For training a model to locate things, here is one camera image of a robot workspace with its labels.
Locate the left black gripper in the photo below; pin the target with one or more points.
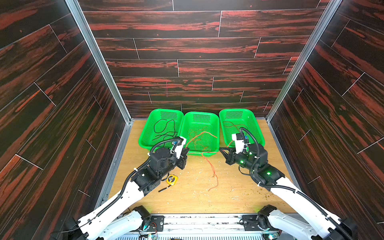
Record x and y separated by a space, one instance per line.
182 159

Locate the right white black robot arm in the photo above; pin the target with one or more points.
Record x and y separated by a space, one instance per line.
317 224

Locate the right green plastic basket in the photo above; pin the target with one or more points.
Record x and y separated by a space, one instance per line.
232 119

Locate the yellow tape measure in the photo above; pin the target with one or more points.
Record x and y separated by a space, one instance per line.
170 180

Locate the green plastic basket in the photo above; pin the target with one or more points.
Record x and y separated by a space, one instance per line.
232 119
202 131
162 124

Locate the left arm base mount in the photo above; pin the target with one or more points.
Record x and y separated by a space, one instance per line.
155 223

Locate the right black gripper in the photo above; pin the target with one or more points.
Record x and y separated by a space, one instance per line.
233 157

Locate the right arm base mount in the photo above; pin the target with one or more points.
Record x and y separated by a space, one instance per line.
256 223

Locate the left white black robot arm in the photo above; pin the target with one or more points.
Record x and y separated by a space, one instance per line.
106 222

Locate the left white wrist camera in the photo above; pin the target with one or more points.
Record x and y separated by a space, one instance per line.
178 146

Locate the middle green plastic basket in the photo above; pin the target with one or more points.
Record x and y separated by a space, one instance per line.
202 131

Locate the left green plastic basket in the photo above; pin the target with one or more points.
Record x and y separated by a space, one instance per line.
162 124

